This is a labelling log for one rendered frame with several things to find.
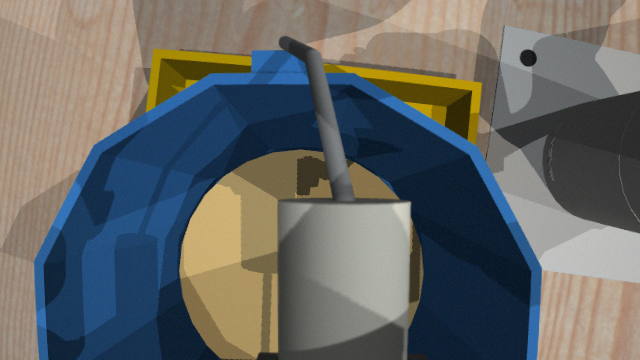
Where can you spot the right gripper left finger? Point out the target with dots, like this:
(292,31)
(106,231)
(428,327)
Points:
(267,356)

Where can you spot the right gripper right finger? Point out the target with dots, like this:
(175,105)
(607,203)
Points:
(417,357)

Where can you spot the yellow square tray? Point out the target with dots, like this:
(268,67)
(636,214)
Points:
(453,103)

